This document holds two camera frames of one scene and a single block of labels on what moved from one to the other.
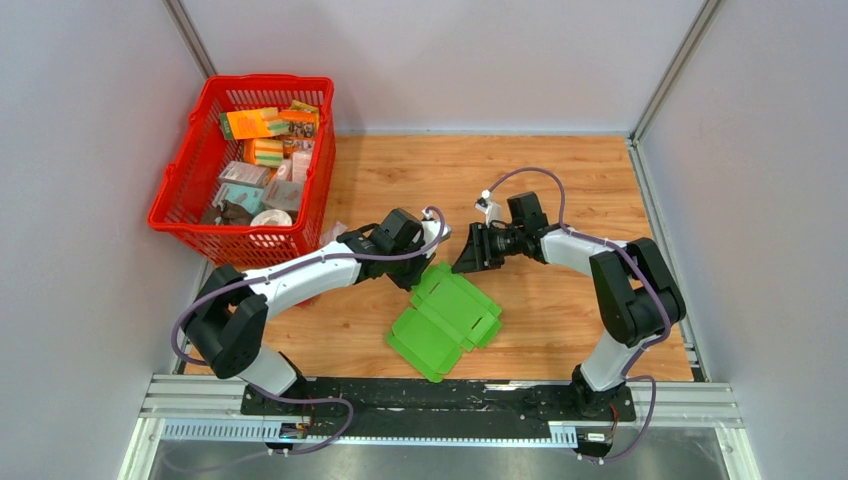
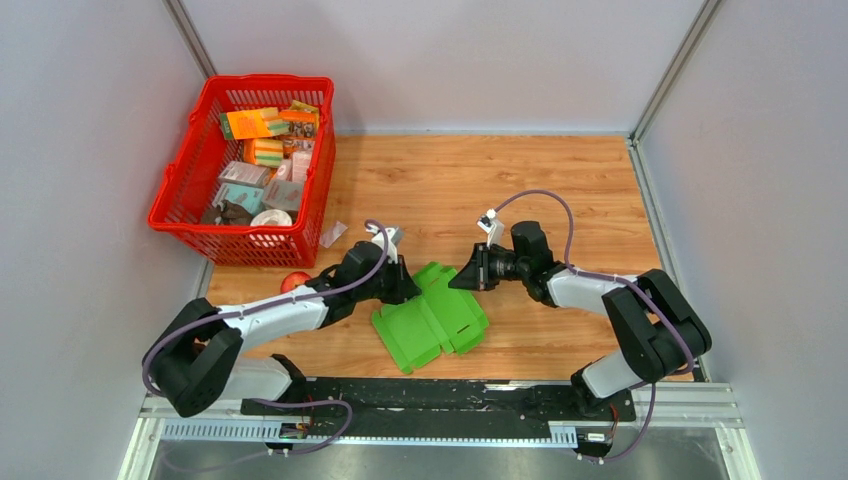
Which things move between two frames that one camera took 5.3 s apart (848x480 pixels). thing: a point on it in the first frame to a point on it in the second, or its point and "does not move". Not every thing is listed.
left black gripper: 411,281 to 405,288
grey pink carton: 283,194 does not move
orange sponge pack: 255,123 does not move
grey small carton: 242,173 does not move
